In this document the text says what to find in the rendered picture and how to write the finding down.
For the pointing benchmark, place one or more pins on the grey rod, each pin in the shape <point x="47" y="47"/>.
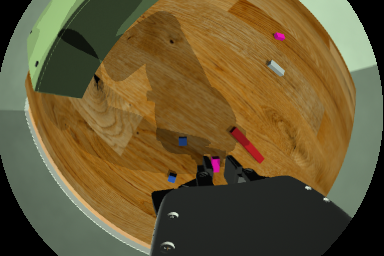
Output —
<point x="276" y="68"/>

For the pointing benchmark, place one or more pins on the small magenta block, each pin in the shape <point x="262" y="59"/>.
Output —
<point x="215" y="160"/>
<point x="279" y="36"/>

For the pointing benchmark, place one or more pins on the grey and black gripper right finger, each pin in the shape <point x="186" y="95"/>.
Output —
<point x="235" y="173"/>

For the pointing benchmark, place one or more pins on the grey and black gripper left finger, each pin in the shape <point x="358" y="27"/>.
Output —
<point x="204" y="177"/>

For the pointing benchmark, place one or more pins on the red rod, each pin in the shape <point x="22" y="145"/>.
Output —
<point x="246" y="144"/>

